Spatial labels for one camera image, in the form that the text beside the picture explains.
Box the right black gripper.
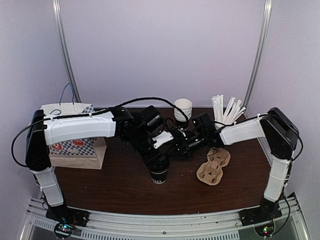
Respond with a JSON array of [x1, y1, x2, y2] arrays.
[[164, 132, 207, 160]]

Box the stack of paper cups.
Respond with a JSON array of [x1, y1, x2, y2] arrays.
[[174, 98, 193, 128]]

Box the black paper coffee cup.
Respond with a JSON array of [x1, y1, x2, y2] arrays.
[[150, 168, 168, 185]]

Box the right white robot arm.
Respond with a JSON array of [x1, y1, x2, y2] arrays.
[[168, 107, 302, 221]]

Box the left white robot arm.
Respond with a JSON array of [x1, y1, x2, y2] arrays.
[[25, 105, 170, 222]]

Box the bundle of white straws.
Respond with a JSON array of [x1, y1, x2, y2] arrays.
[[211, 94, 246, 128]]

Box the cardboard cup carrier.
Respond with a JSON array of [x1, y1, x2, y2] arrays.
[[196, 148, 231, 186]]

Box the blue checkered paper bag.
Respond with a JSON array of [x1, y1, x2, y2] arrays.
[[40, 102, 107, 170]]

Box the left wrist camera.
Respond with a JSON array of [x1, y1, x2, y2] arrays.
[[152, 131, 174, 149]]

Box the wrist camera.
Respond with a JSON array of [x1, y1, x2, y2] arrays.
[[152, 131, 174, 149], [171, 127, 190, 138]]

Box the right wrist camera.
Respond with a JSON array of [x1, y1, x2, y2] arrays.
[[171, 127, 190, 138]]

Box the aluminium front rail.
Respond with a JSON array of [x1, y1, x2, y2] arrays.
[[20, 192, 306, 240]]

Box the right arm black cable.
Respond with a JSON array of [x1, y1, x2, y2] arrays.
[[284, 124, 305, 166]]

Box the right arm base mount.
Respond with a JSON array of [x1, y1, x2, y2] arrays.
[[239, 197, 283, 226]]

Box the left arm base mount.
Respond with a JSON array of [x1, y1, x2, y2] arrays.
[[45, 203, 90, 227]]

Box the right aluminium post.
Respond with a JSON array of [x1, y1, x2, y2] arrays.
[[243, 0, 273, 108]]

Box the aluminium post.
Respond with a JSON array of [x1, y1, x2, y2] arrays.
[[52, 0, 81, 103], [243, 0, 273, 108]]

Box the left aluminium post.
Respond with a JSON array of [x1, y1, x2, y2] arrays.
[[52, 0, 81, 103]]

